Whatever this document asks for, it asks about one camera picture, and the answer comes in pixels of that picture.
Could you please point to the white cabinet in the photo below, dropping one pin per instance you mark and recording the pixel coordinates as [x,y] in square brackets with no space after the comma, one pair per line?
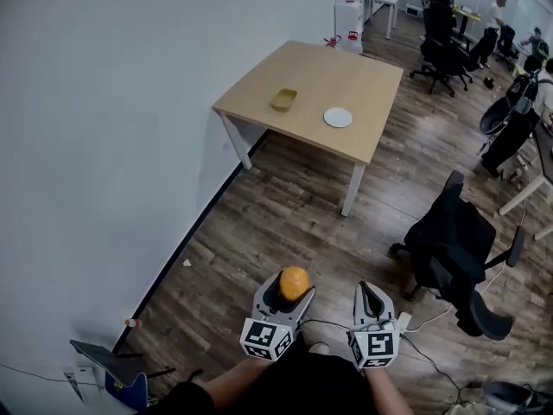
[347,20]

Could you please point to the wooden table with white legs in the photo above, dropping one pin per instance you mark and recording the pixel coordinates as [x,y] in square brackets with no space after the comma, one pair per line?
[319,84]

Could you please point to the person's right forearm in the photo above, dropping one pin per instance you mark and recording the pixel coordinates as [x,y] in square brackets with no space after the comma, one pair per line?
[384,387]

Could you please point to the yellow desk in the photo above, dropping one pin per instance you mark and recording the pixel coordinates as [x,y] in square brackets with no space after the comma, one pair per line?
[468,14]

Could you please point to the dark desk with white legs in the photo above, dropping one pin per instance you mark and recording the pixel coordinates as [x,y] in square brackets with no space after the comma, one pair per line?
[542,154]

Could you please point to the red kettle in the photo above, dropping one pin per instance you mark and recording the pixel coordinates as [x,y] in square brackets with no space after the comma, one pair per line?
[353,36]

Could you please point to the person's left forearm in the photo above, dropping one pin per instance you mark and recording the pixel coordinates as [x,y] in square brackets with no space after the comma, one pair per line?
[242,378]

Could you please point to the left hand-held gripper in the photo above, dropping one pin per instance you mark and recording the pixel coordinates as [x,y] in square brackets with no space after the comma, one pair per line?
[263,337]

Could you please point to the black office chair with jacket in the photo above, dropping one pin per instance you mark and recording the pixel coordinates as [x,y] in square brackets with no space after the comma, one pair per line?
[449,240]

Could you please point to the black office chair with bag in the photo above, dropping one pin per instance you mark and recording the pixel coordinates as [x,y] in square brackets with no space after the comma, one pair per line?
[505,119]

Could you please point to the dark flat panel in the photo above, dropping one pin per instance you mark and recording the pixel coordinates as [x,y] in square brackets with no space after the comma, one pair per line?
[103,357]

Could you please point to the small black floor object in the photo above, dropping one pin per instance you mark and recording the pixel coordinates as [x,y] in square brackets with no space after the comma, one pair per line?
[489,81]

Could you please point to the white plate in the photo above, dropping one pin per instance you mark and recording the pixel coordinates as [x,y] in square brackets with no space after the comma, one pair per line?
[338,117]

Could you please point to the red and white object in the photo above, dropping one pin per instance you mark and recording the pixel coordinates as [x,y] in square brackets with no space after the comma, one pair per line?
[332,40]

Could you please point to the orange fruit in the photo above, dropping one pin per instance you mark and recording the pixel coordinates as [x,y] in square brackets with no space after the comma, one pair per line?
[294,281]

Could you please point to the small orange object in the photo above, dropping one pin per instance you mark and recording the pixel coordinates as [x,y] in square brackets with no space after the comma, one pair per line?
[133,323]

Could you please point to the grey bin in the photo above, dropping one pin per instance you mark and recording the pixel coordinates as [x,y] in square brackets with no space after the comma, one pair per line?
[505,396]

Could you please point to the person's light shoe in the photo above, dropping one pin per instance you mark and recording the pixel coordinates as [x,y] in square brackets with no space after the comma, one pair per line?
[319,347]

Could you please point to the person's black clothing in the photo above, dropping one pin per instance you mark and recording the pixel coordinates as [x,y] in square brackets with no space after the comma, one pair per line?
[319,383]

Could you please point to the tan rectangular tray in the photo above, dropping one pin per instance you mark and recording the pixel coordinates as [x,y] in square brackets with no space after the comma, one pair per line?
[284,99]

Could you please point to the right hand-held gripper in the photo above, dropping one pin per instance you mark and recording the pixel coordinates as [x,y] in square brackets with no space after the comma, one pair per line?
[376,346]

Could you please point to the white paper scrap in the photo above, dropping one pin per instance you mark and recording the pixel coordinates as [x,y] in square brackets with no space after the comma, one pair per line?
[187,263]

